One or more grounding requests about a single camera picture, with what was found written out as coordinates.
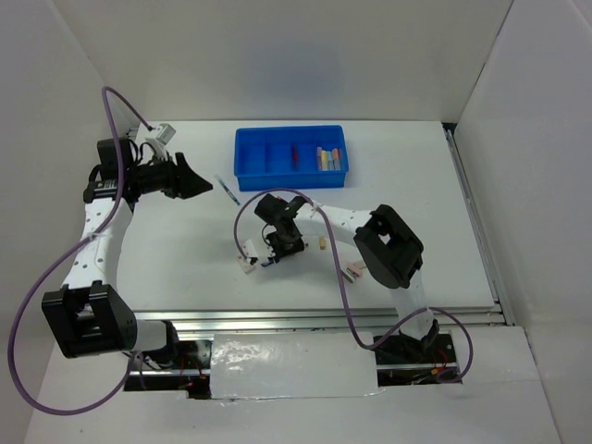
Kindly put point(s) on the blue pen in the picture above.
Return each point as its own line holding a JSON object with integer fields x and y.
{"x": 227, "y": 190}

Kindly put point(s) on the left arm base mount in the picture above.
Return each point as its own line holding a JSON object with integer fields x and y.
{"x": 187, "y": 372}

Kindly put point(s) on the aluminium frame rail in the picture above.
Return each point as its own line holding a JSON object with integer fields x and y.
{"x": 199, "y": 322}

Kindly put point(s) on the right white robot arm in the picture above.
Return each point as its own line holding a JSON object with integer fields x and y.
{"x": 390, "y": 250}

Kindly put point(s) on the white red eraser pack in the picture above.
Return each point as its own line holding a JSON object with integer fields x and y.
{"x": 245, "y": 264}

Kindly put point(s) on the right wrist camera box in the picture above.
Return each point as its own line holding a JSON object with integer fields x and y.
{"x": 250, "y": 250}

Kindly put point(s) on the blue compartment tray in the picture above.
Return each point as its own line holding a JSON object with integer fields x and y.
{"x": 263, "y": 158}

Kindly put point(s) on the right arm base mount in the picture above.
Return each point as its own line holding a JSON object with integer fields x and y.
{"x": 399, "y": 364}

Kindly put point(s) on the red pen crossed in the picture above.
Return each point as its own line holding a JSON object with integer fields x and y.
{"x": 295, "y": 157}

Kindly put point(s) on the blue highlighter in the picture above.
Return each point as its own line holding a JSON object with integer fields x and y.
{"x": 330, "y": 161}

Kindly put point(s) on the white foil cover sheet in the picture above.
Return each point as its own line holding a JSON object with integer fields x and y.
{"x": 296, "y": 365}

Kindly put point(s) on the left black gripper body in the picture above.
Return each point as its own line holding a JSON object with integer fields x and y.
{"x": 156, "y": 178}

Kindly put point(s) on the orange highlighter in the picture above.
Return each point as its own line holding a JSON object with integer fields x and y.
{"x": 336, "y": 159}

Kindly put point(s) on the purple highlighter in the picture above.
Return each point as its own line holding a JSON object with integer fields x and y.
{"x": 319, "y": 151}

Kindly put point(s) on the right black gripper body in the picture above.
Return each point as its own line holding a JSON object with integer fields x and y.
{"x": 282, "y": 246}

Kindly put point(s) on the pink eraser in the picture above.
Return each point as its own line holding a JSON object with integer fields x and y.
{"x": 355, "y": 269}

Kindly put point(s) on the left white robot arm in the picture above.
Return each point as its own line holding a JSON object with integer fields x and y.
{"x": 87, "y": 315}

